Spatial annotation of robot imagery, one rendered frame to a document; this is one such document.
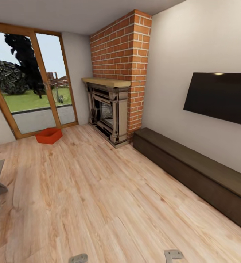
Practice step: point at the countertop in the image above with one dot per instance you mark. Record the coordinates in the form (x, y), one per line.
(107, 82)

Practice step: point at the storage box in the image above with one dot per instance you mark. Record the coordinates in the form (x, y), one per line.
(49, 136)

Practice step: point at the wood fireplace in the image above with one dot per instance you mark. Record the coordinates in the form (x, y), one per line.
(108, 108)

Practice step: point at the cabinet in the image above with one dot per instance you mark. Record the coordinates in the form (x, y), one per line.
(214, 182)

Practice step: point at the door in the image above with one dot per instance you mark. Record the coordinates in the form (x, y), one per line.
(35, 87)

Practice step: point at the wall mounted tv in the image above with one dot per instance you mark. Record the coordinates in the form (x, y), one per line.
(216, 95)

